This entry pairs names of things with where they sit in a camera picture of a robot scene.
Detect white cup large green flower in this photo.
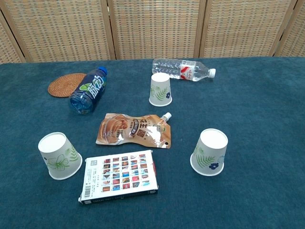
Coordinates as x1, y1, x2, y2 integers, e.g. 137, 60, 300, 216
38, 132, 83, 181

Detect white paper cup fern print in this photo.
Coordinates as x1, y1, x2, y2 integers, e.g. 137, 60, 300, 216
148, 73, 173, 107
190, 128, 229, 177

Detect brown spouted sauce pouch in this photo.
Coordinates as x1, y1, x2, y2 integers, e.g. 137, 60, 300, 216
95, 112, 172, 149

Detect clear plastic water bottle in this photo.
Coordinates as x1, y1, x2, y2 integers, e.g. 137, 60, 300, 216
152, 58, 217, 82

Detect blue plastic drink bottle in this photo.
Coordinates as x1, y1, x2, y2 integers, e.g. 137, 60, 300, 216
69, 66, 108, 115

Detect white card box colour pictures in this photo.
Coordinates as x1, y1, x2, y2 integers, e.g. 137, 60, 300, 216
78, 149, 159, 206

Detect woven wooden folding screen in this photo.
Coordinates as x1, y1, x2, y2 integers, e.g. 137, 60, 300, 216
0, 0, 305, 64

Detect round woven rattan coaster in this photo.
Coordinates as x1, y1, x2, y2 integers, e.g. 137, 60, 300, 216
48, 73, 88, 98

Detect blue felt table cloth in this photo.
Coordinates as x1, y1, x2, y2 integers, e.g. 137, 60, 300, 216
0, 56, 305, 229

